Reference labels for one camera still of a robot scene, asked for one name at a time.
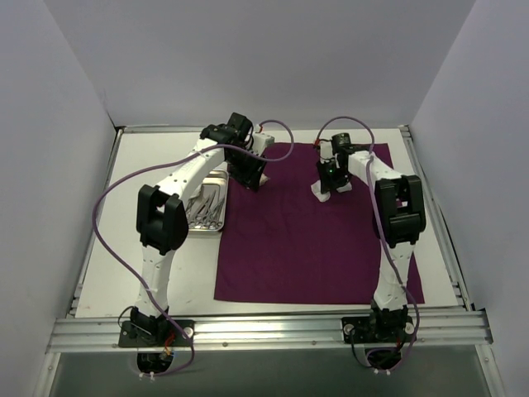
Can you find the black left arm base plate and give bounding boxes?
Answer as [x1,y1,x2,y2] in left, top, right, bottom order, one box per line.
[117,320,190,348]

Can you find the clear bag of cotton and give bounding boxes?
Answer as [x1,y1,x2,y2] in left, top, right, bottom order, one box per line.
[248,174,269,191]

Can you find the aluminium right rail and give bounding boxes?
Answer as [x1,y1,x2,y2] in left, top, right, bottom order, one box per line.
[398,125,476,311]

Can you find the purple surgical cloth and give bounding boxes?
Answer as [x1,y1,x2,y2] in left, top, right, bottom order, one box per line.
[212,141,427,305]

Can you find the white gauze pad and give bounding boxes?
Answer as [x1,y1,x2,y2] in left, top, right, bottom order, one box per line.
[311,180,331,203]
[198,184,214,199]
[336,183,352,194]

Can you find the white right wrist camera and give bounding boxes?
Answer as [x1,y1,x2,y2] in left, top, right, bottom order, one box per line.
[315,139,336,163]

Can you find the steel forceps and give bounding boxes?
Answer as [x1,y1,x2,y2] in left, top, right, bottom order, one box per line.
[204,195,226,230]
[186,196,204,228]

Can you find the aluminium front rail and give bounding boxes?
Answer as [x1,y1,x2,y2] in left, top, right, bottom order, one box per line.
[47,309,493,353]

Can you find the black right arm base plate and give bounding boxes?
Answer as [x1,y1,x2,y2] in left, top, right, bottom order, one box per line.
[341,316,415,344]

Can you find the steel instrument tray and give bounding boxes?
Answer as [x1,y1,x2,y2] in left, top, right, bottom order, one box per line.
[186,170,229,235]

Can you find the aluminium rail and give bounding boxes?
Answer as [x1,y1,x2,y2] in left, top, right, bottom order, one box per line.
[47,309,493,353]
[398,125,476,311]

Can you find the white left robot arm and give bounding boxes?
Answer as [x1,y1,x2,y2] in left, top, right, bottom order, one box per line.
[131,113,274,347]

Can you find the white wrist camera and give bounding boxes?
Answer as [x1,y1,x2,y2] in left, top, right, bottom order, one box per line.
[249,129,275,156]
[315,139,336,163]

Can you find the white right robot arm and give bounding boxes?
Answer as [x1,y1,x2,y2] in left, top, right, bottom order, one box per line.
[311,133,427,342]

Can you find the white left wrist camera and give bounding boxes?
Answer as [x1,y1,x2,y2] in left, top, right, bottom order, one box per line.
[249,129,275,156]

